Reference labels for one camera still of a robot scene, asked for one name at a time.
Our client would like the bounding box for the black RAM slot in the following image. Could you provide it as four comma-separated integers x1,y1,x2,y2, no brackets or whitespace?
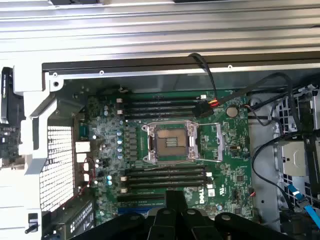
117,106,198,113
121,172,213,179
124,178,209,185
121,183,213,193
122,112,197,120
122,96,204,102
122,101,201,107
124,167,208,174

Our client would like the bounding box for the blue expansion slot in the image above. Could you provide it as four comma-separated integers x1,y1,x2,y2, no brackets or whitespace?
117,206,151,216

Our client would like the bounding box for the long black expansion slot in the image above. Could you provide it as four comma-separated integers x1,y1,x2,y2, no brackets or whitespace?
116,192,166,204

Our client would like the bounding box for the green Dell motherboard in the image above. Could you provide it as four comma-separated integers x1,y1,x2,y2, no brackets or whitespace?
86,91,253,226

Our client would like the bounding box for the thin metal locking lever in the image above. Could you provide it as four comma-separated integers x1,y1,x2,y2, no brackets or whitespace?
142,158,201,172

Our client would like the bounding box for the silver CPU socket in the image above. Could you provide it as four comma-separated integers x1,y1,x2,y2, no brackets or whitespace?
141,119,201,166

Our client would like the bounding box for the small black latch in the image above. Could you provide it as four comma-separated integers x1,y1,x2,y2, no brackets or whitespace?
24,212,41,235

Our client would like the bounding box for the silver coin battery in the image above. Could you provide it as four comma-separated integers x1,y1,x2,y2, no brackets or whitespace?
226,105,239,118

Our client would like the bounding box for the white parts rack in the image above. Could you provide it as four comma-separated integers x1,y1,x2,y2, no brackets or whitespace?
0,117,48,176

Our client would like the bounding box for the grey metal PC case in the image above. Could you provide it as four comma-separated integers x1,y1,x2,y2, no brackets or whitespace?
41,59,320,240

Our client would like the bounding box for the white corner fixture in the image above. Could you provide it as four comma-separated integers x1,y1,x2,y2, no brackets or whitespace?
12,65,65,118

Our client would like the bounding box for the black data cable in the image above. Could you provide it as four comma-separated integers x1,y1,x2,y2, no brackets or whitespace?
251,133,308,213

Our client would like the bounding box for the red twisted wire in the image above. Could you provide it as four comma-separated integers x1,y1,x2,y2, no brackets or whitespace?
76,156,96,197

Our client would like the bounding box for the blue SATA wire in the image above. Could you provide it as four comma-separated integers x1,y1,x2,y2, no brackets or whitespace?
286,184,320,227

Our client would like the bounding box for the metal socket cover frame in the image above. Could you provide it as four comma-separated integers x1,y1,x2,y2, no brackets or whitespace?
196,122,224,163

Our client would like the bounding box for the silver metal disk bracket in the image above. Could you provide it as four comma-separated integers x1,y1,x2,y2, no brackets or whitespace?
281,143,311,177

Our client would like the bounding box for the black power cable with plug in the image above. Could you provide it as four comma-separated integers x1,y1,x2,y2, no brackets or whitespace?
187,52,301,131

